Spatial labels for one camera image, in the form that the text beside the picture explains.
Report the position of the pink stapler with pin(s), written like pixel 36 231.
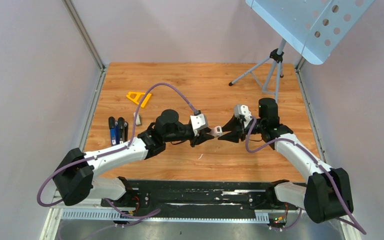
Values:
pixel 216 132

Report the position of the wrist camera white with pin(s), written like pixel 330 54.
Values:
pixel 198 122
pixel 243 113

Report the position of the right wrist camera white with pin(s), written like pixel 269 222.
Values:
pixel 243 113

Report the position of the grey white stapler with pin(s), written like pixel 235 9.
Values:
pixel 137 119

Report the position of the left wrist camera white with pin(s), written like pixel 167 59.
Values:
pixel 198 122

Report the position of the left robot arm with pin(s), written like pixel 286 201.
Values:
pixel 76 176

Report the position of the aluminium frame post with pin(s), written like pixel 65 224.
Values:
pixel 76 18

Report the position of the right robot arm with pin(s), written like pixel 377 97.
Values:
pixel 326 194

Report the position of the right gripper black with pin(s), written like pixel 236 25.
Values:
pixel 238 131

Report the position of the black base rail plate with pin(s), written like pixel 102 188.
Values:
pixel 200 200

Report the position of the yellow plastic triangle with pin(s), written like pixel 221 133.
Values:
pixel 139 98

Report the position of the light blue music stand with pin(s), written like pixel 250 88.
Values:
pixel 312 27

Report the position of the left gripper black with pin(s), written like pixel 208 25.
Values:
pixel 202 136

